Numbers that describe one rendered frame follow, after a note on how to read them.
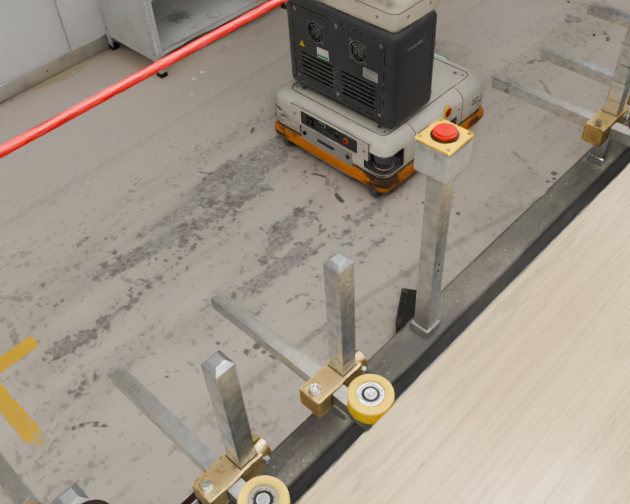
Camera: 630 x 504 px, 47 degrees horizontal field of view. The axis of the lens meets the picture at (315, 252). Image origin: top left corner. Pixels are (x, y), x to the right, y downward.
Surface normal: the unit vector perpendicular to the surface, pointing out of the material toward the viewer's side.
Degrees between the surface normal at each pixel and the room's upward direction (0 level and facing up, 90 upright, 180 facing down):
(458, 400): 0
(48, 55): 90
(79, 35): 90
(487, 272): 0
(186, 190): 0
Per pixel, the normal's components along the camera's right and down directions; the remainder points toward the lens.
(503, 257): -0.05, -0.68
